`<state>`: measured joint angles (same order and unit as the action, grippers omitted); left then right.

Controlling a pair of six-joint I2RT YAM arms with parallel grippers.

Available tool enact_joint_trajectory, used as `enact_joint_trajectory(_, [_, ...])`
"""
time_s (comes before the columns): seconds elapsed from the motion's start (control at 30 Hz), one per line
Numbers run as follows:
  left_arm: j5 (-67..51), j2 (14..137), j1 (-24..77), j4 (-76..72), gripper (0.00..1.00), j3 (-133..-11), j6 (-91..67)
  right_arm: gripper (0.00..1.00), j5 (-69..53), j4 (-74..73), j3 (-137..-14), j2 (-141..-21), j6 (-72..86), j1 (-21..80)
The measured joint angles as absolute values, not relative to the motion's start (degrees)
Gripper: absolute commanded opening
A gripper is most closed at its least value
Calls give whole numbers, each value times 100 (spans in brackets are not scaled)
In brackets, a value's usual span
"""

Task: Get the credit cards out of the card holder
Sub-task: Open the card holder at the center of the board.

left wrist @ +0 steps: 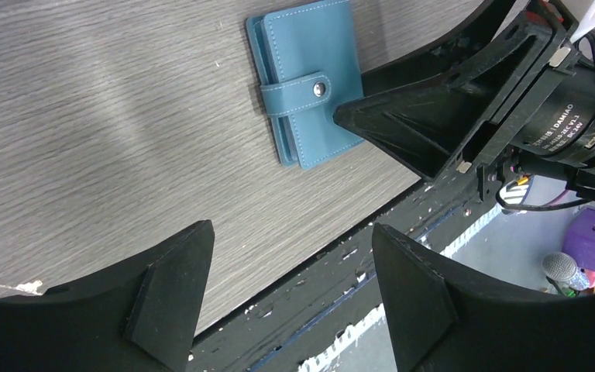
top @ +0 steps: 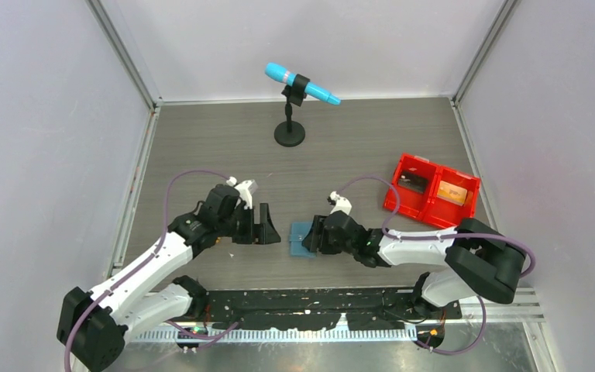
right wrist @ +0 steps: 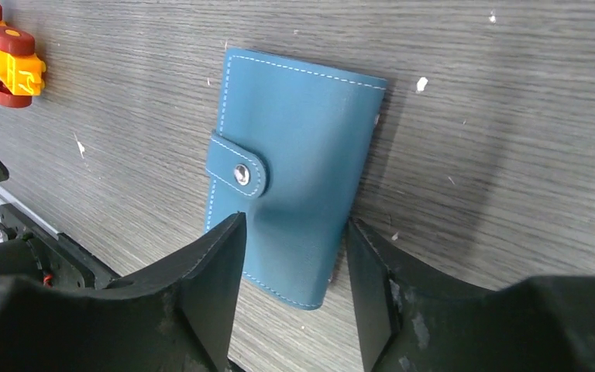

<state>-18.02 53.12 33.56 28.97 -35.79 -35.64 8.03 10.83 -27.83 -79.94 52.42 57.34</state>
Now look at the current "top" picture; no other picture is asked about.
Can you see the black card in bin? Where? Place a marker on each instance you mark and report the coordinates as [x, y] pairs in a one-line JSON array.
[[413, 182]]

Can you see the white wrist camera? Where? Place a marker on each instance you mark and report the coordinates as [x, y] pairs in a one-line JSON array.
[[246, 189], [339, 203]]

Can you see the orange card in bin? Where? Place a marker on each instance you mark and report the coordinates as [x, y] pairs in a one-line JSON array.
[[452, 193]]

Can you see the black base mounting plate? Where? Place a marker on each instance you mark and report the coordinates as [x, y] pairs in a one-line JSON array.
[[314, 309]]

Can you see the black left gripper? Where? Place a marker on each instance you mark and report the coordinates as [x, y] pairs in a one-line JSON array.
[[260, 233]]

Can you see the blue card holder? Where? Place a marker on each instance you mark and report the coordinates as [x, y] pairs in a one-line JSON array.
[[298, 233]]

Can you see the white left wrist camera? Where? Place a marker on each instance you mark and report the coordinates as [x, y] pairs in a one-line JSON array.
[[246, 189]]

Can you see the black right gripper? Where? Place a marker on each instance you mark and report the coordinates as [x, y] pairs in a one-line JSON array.
[[312, 242]]

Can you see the blue toy microphone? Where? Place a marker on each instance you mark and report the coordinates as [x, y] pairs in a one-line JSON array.
[[282, 75]]

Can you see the red two-compartment bin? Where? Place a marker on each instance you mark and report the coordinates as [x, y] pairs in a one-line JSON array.
[[427, 207]]

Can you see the black microphone stand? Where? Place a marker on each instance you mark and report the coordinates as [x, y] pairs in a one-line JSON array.
[[290, 133]]

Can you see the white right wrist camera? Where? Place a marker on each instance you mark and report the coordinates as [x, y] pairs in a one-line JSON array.
[[339, 203]]

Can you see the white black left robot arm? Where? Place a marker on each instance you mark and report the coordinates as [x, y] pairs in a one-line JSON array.
[[95, 325]]

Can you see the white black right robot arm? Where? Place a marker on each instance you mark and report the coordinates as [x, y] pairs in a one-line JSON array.
[[471, 258]]

